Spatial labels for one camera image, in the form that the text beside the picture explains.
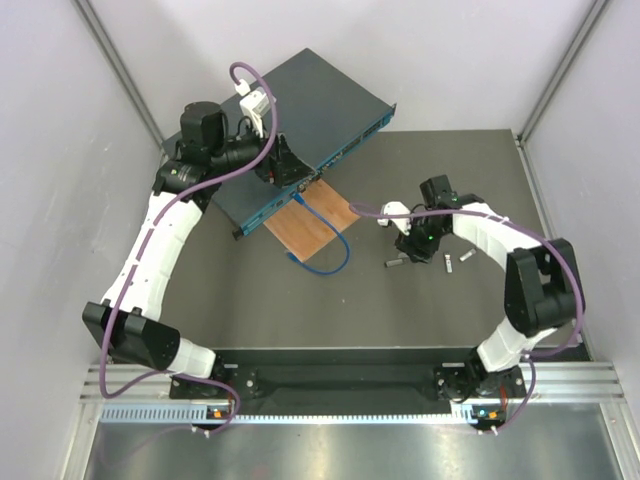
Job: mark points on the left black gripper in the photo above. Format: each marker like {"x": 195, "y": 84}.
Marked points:
{"x": 281, "y": 167}

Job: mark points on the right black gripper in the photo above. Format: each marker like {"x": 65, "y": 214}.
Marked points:
{"x": 411, "y": 245}

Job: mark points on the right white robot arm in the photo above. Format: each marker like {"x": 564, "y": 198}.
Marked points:
{"x": 542, "y": 289}

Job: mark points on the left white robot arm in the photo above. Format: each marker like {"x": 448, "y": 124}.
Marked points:
{"x": 125, "y": 323}

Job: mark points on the silver transceiver module middle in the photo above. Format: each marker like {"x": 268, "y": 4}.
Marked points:
{"x": 448, "y": 263}

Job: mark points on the silver transceiver module lower left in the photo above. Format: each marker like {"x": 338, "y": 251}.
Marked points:
{"x": 395, "y": 262}

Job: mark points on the silver transceiver module right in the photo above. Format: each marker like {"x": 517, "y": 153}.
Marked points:
{"x": 467, "y": 255}

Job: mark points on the wooden board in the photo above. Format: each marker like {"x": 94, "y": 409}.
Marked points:
{"x": 301, "y": 232}

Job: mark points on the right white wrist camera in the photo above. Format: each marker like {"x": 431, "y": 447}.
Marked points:
{"x": 397, "y": 214}

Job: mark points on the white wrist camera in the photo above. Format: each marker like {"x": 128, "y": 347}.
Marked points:
{"x": 397, "y": 214}
{"x": 254, "y": 104}

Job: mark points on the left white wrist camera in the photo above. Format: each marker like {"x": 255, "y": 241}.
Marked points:
{"x": 254, "y": 104}

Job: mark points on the aluminium frame rail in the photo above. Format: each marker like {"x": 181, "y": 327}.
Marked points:
{"x": 564, "y": 382}

